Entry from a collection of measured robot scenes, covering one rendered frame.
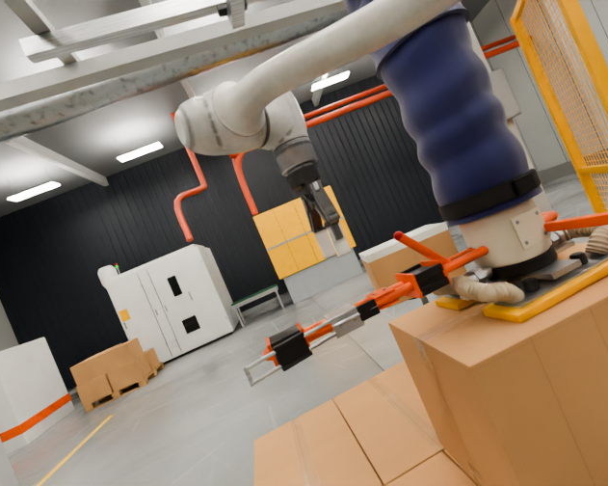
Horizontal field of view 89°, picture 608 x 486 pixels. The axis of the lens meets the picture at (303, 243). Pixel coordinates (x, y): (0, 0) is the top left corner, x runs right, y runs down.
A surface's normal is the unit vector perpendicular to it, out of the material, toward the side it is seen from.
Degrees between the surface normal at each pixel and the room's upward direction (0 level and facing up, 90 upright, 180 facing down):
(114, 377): 90
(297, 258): 90
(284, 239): 90
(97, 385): 90
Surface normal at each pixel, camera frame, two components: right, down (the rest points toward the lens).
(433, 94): -0.62, 0.00
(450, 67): -0.30, -0.14
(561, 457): 0.10, -0.05
